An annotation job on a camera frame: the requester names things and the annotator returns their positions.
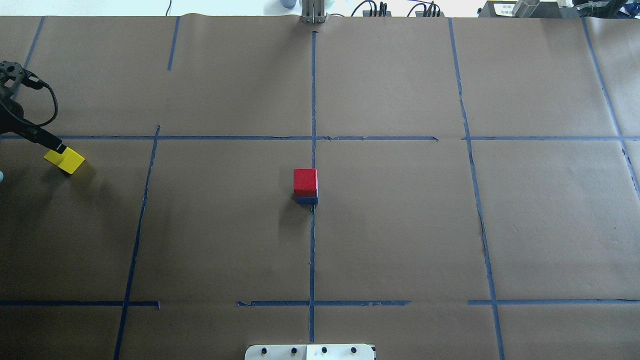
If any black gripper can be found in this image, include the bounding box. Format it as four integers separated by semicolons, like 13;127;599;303
0;100;67;155

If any yellow wooden block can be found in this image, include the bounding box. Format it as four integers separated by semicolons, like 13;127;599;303
43;146;85;175

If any red wooden block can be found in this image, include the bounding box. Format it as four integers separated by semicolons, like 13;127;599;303
293;168;319;198

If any blue wooden block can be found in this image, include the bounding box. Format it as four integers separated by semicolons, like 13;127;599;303
294;196;319;205

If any black power strip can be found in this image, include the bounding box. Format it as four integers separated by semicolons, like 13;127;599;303
416;1;443;18
356;0;392;18

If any black camera cable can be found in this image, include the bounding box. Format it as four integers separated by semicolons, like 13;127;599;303
20;70;59;128

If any aluminium frame post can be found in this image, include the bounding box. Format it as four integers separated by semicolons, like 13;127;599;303
298;0;327;24

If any white pedestal column base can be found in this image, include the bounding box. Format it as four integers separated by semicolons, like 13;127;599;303
244;343;377;360

